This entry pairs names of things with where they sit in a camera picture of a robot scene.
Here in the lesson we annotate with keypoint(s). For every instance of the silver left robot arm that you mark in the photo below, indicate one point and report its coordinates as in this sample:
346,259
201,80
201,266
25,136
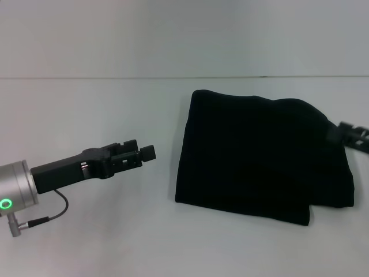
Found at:
15,187

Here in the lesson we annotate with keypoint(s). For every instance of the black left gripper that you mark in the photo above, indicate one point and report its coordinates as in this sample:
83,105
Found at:
69,170

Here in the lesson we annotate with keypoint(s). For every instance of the black shirt with FREE print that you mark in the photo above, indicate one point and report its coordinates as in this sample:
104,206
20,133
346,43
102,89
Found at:
259,158

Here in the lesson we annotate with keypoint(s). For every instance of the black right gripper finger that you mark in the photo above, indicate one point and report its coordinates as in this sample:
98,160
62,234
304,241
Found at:
348,137

